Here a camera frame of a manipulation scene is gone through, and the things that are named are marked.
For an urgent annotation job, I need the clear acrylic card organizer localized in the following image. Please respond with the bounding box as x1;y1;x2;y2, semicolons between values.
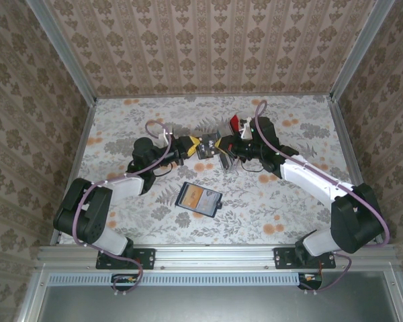
216;113;244;174

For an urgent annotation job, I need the orange card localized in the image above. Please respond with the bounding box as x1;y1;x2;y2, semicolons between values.
180;183;205;211

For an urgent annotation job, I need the navy blue card holder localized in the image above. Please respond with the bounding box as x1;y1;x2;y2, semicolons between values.
177;180;224;218

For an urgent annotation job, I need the pale pink card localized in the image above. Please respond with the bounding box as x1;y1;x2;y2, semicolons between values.
198;190;220;215

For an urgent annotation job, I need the floral patterned table cover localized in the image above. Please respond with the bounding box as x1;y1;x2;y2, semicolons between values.
58;95;370;246

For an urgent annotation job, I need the black base connector box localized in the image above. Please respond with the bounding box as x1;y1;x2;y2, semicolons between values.
111;273;139;291
298;272;323;290

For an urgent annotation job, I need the grey metal sheet panel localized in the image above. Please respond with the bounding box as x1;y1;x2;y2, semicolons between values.
18;268;403;322

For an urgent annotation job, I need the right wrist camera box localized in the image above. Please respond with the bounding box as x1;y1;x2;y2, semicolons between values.
237;115;255;139

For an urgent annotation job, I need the right thin black cable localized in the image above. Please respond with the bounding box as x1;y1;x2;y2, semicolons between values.
240;162;267;172

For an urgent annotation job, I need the thin black cable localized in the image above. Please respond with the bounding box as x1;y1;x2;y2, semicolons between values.
240;162;267;172
153;164;176;177

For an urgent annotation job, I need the left thin black cable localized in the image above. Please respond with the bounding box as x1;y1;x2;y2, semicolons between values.
153;164;176;177

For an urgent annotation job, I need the aluminium table end rail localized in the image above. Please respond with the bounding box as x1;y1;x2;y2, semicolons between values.
94;93;333;100

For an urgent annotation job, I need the aluminium table side rail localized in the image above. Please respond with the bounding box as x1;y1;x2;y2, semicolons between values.
326;95;384;244
49;99;97;246

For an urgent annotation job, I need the aluminium mounting rail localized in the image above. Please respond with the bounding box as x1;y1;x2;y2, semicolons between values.
36;244;398;269

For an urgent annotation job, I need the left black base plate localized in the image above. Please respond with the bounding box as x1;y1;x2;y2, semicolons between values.
95;247;156;270

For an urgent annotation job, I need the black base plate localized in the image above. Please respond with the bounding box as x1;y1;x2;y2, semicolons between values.
274;247;337;270
95;247;156;270

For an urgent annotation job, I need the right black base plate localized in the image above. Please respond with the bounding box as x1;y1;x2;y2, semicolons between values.
274;247;337;270

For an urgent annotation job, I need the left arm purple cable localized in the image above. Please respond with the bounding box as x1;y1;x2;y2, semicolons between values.
72;119;175;296

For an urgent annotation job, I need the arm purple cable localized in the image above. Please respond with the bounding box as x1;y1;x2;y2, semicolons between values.
72;119;175;296
255;99;390;296

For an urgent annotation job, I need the grey slotted cable duct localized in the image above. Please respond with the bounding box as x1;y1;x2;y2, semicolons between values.
48;272;323;286

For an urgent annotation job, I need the aluminium frame post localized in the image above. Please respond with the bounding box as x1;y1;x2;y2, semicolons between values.
26;0;97;103
329;0;396;101

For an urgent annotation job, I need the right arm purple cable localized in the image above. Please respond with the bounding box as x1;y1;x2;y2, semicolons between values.
255;99;390;296

